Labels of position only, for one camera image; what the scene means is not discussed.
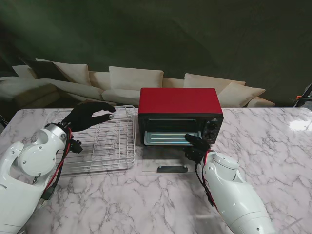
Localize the red black arm cable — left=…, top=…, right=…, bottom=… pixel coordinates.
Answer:
left=195, top=151, right=220, bottom=213
left=39, top=128, right=74, bottom=208

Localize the beige sofa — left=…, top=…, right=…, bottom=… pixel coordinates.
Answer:
left=0, top=58, right=276, bottom=109

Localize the red toaster oven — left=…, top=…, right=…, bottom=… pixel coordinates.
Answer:
left=137, top=87, right=224, bottom=150

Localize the black stand with orange clip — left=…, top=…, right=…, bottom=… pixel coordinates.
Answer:
left=291, top=82, right=312, bottom=108

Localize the red black right arm cable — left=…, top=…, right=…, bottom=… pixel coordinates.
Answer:
left=195, top=151, right=220, bottom=213

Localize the dark brown sofa cushion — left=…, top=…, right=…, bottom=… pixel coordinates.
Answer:
left=19, top=58, right=71, bottom=82

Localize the glass oven door black handle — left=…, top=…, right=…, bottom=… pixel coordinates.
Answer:
left=140, top=146, right=204, bottom=176

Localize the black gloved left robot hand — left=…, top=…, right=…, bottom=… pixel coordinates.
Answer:
left=60, top=102, right=117, bottom=134

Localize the white wire dish rack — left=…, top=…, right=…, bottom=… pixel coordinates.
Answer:
left=29, top=105, right=137, bottom=176

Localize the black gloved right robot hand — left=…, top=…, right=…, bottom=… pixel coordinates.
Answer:
left=184, top=133, right=212, bottom=164

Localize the red black left arm cable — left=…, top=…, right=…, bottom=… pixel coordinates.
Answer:
left=39, top=128, right=74, bottom=208

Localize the long cream sofa seat cushion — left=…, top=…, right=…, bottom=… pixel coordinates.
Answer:
left=0, top=77, right=104, bottom=100

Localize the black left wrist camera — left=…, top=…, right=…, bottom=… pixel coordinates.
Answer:
left=68, top=139, right=83, bottom=155

